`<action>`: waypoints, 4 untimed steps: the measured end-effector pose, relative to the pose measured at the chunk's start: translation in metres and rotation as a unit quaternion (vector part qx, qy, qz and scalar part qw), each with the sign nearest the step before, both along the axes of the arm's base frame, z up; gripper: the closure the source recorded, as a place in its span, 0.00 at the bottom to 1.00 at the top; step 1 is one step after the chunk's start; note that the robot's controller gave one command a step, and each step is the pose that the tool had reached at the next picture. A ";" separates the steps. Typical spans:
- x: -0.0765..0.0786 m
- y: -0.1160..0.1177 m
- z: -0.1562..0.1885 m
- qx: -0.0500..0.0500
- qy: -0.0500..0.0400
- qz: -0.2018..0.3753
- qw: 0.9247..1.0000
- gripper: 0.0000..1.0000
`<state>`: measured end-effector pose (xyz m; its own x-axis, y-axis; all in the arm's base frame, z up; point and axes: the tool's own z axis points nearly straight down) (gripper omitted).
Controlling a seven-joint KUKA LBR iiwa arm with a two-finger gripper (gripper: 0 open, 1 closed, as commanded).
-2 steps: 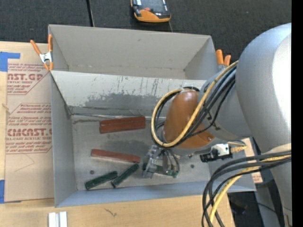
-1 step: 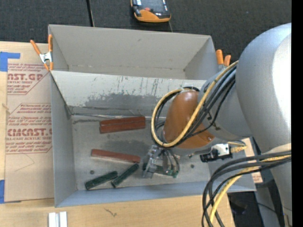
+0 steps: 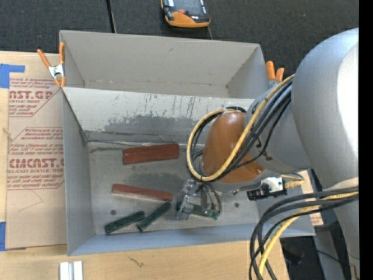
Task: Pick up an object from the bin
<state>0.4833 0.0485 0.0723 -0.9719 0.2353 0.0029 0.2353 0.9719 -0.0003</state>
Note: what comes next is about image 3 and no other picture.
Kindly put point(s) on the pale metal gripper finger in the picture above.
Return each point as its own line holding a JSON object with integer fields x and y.
{"x": 182, "y": 203}
{"x": 185, "y": 212}

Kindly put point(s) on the dark green flat block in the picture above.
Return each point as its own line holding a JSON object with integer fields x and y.
{"x": 124, "y": 222}
{"x": 154, "y": 216}

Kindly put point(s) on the red-brown flat block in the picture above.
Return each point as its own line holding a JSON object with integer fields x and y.
{"x": 150, "y": 148}
{"x": 151, "y": 157}
{"x": 142, "y": 192}

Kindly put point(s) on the grey metal bin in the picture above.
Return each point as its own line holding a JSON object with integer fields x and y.
{"x": 140, "y": 118}

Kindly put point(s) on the brown cardboard board red print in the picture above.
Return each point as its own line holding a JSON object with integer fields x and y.
{"x": 32, "y": 191}

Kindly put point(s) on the black cylinder on white bracket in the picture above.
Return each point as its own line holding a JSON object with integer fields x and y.
{"x": 266, "y": 189}

